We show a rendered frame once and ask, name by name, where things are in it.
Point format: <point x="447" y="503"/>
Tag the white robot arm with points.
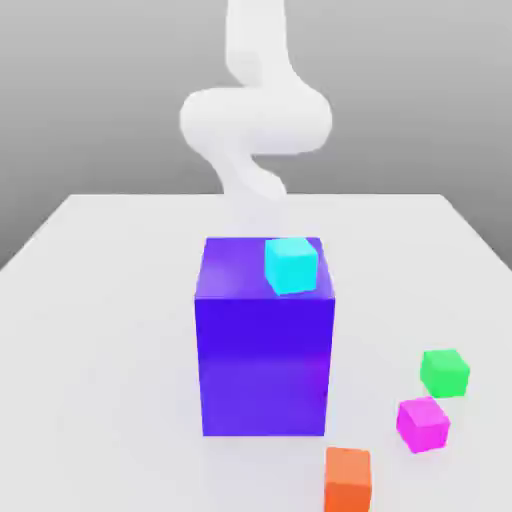
<point x="256" y="120"/>

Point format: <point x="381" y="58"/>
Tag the small cyan cube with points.
<point x="291" y="266"/>

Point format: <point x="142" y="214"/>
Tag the small green cube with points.
<point x="444" y="374"/>

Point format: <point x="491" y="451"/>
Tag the small magenta cube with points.
<point x="423" y="424"/>

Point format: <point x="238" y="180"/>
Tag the small orange cube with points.
<point x="347" y="480"/>

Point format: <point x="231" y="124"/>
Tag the large purple box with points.
<point x="264" y="360"/>

